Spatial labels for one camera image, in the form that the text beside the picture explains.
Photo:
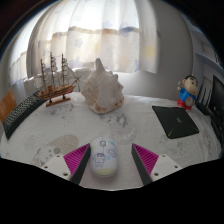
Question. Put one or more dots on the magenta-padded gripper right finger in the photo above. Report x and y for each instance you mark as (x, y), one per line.
(146, 159)

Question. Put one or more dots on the white wall shelf unit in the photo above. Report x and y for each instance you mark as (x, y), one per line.
(208, 50)

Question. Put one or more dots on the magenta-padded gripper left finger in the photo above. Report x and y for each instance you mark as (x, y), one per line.
(76, 159)

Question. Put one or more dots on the white cartoon-print computer mouse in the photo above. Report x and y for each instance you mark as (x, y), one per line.
(103, 158)

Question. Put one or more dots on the white radiator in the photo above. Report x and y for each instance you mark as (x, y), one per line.
(31, 85)

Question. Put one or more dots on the black router with antennas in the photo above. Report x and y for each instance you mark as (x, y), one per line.
(203, 106)

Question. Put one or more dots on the white star-print curtain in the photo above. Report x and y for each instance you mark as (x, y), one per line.
(93, 36)

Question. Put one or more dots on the black mouse pad green lines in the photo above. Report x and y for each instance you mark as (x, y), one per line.
(175, 121)

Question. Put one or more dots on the black computer monitor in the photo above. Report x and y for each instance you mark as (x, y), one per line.
(218, 100)

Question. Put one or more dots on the black computer keyboard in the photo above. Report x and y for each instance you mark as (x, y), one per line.
(20, 113)

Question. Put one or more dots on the wooden model sailing ship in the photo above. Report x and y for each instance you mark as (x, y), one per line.
(55, 91)

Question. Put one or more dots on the white cartoon-print tablecloth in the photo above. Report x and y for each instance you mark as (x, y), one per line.
(140, 133)

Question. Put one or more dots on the orange wooden chair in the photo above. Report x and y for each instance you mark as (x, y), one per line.
(6, 105)

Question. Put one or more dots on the large white conch shell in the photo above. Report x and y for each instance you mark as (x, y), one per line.
(101, 91)

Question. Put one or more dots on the cartoon boy figurine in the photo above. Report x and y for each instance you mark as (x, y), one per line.
(187, 95)

